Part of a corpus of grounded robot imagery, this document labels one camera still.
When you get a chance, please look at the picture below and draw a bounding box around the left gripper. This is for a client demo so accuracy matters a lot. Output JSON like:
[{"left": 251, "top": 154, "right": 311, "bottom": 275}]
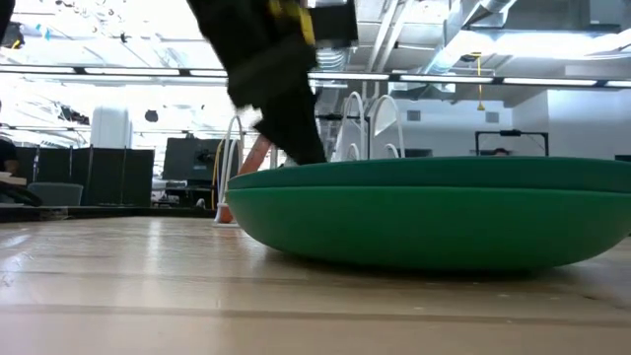
[{"left": 185, "top": 0, "right": 360, "bottom": 167}]

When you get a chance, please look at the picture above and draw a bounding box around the orange plate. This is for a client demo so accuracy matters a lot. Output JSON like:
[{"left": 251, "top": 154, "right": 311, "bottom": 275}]
[{"left": 218, "top": 133, "right": 273, "bottom": 224}]

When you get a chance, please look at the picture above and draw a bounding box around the white plate with green underside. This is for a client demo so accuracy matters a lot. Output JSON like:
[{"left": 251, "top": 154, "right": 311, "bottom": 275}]
[{"left": 226, "top": 156, "right": 631, "bottom": 194}]

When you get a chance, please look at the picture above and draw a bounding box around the black monitor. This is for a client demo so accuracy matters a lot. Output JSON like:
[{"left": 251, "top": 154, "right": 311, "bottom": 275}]
[{"left": 161, "top": 136, "right": 244, "bottom": 182}]

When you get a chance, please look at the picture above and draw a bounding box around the yellow tag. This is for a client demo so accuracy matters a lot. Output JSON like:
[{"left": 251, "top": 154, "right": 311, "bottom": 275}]
[{"left": 268, "top": 0, "right": 316, "bottom": 46}]

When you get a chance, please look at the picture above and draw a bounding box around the ceiling light strip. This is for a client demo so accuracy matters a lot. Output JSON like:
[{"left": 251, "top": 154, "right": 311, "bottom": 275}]
[
  {"left": 308, "top": 72, "right": 631, "bottom": 89},
  {"left": 0, "top": 65, "right": 228, "bottom": 78}
]

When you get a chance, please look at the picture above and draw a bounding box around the white cylindrical column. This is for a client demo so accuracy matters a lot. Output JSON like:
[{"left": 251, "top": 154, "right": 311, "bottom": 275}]
[{"left": 90, "top": 105, "right": 133, "bottom": 149}]

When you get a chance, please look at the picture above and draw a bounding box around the grey chair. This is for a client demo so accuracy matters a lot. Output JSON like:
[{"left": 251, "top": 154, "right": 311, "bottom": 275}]
[{"left": 27, "top": 181, "right": 85, "bottom": 207}]

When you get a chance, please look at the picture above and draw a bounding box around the white wire dish rack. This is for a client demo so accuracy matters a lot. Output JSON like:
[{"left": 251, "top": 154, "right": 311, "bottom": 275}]
[{"left": 212, "top": 90, "right": 406, "bottom": 228}]

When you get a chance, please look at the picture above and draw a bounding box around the yellow hanging cord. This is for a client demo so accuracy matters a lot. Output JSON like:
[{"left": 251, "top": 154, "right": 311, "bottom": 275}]
[
  {"left": 210, "top": 137, "right": 224, "bottom": 211},
  {"left": 472, "top": 51, "right": 487, "bottom": 112}
]

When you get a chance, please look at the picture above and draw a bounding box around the silver ventilation duct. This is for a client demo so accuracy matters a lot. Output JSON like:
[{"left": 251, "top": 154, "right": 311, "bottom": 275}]
[{"left": 418, "top": 0, "right": 519, "bottom": 75}]

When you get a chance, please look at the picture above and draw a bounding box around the black partition wall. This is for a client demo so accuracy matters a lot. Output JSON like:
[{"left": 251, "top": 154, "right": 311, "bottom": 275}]
[{"left": 14, "top": 146, "right": 156, "bottom": 207}]

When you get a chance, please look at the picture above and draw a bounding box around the black aluminium rig frame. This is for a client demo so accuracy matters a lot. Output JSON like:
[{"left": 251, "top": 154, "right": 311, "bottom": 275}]
[{"left": 0, "top": 204, "right": 219, "bottom": 224}]

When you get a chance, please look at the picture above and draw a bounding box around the distant black rig frame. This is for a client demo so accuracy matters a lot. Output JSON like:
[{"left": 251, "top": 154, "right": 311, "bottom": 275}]
[{"left": 473, "top": 129, "right": 551, "bottom": 159}]

